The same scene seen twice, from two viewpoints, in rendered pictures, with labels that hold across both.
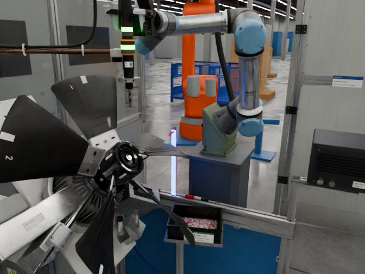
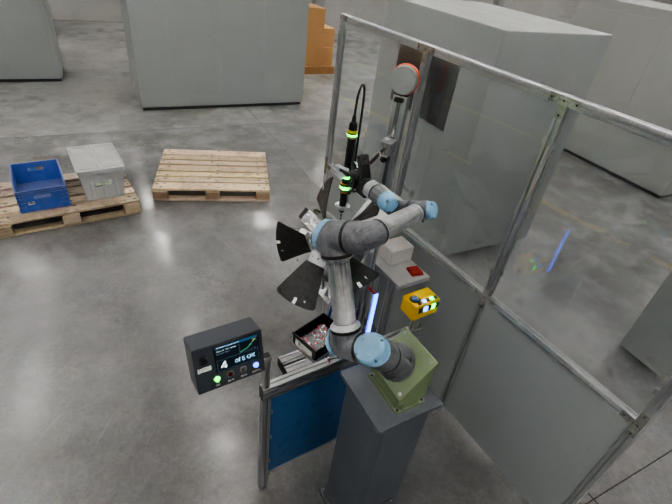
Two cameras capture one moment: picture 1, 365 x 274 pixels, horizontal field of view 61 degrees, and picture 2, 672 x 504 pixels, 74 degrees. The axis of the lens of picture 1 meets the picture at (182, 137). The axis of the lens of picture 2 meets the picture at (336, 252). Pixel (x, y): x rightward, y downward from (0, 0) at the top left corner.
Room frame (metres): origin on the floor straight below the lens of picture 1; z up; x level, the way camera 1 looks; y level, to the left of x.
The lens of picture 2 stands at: (1.95, -1.37, 2.47)
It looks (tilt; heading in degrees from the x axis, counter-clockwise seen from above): 35 degrees down; 121
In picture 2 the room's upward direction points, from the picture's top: 8 degrees clockwise
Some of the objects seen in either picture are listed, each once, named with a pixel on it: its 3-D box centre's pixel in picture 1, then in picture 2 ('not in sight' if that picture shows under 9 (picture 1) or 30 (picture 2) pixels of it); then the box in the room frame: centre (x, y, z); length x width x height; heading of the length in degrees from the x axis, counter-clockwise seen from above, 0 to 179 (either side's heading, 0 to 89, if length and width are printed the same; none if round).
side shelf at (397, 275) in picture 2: not in sight; (395, 266); (1.11, 0.72, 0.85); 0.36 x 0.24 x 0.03; 157
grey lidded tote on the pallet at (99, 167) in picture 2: not in sight; (98, 171); (-2.13, 0.64, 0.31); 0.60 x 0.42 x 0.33; 159
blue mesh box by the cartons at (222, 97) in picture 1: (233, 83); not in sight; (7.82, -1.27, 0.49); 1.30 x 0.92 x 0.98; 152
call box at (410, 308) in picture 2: not in sight; (419, 304); (1.45, 0.30, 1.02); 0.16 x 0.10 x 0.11; 67
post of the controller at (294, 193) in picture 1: (293, 199); (266, 371); (1.13, -0.45, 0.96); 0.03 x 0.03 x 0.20; 67
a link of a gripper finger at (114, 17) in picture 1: (116, 19); not in sight; (1.03, 0.21, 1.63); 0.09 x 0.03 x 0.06; 135
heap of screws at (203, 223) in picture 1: (196, 227); (318, 339); (1.12, -0.06, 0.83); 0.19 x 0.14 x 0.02; 82
